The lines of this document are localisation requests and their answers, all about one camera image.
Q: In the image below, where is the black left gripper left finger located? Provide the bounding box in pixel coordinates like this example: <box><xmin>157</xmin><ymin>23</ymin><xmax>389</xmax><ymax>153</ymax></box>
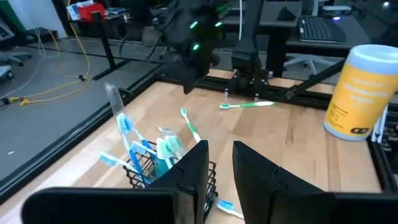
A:
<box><xmin>149</xmin><ymin>140</ymin><xmax>209</xmax><ymax>224</ymax></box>

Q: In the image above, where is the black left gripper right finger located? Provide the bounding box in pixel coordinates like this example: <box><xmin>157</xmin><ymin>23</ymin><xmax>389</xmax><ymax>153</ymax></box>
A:
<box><xmin>233</xmin><ymin>141</ymin><xmax>336</xmax><ymax>224</ymax></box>

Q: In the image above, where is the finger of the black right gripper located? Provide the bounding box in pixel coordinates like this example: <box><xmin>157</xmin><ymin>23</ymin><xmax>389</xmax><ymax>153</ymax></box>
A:
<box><xmin>190</xmin><ymin>74</ymin><xmax>203</xmax><ymax>94</ymax></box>
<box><xmin>182</xmin><ymin>74</ymin><xmax>192</xmax><ymax>94</ymax></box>

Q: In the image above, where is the green toothbrush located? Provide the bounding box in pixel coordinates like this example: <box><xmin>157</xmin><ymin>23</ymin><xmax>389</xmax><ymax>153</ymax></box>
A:
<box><xmin>155</xmin><ymin>138</ymin><xmax>175</xmax><ymax>170</ymax></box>
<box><xmin>180</xmin><ymin>107</ymin><xmax>202</xmax><ymax>144</ymax></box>
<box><xmin>164</xmin><ymin>134</ymin><xmax>184</xmax><ymax>159</ymax></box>
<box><xmin>219</xmin><ymin>101</ymin><xmax>276</xmax><ymax>110</ymax></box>

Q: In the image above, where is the black table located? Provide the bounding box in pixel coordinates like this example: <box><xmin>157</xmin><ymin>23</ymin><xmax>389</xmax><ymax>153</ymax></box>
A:
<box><xmin>67</xmin><ymin>11</ymin><xmax>134</xmax><ymax>81</ymax></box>

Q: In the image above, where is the black desk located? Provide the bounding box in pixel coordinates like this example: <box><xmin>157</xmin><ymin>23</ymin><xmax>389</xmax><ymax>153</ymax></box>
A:
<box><xmin>223</xmin><ymin>9</ymin><xmax>374</xmax><ymax>78</ymax></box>

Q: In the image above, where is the white office chair base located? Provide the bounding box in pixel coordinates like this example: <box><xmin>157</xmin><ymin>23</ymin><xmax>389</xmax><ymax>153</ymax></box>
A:
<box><xmin>282</xmin><ymin>52</ymin><xmax>336</xmax><ymax>74</ymax></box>

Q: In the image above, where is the red storage box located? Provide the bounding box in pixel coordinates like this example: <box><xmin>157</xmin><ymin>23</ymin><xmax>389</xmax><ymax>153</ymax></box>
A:
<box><xmin>76</xmin><ymin>2</ymin><xmax>106</xmax><ymax>22</ymax></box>

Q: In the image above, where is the black keyboard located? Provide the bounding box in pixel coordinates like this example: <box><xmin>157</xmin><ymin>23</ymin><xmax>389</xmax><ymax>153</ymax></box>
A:
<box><xmin>298</xmin><ymin>17</ymin><xmax>348</xmax><ymax>44</ymax></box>

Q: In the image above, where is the yellow wipes canister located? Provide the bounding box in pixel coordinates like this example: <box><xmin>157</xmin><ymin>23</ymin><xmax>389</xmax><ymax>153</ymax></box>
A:
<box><xmin>323</xmin><ymin>44</ymin><xmax>398</xmax><ymax>142</ymax></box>

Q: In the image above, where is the black wire caddy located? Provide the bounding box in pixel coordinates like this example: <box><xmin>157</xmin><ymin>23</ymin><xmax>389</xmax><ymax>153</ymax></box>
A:
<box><xmin>123</xmin><ymin>140</ymin><xmax>218</xmax><ymax>222</ymax></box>

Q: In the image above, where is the white cable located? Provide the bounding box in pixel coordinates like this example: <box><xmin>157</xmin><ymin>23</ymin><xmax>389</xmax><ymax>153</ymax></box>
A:
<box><xmin>238</xmin><ymin>0</ymin><xmax>243</xmax><ymax>41</ymax></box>

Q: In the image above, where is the black aluminium table frame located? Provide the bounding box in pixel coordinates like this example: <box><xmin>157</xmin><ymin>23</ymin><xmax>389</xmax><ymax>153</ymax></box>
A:
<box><xmin>0</xmin><ymin>58</ymin><xmax>398</xmax><ymax>203</ymax></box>

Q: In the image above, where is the silver metal bracket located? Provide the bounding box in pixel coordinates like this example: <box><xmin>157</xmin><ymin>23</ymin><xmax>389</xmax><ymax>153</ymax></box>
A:
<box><xmin>371</xmin><ymin>105</ymin><xmax>389</xmax><ymax>144</ymax></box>

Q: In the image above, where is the yellow extension cable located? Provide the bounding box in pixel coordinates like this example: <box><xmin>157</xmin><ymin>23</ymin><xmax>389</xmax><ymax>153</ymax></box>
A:
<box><xmin>0</xmin><ymin>21</ymin><xmax>91</xmax><ymax>108</ymax></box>

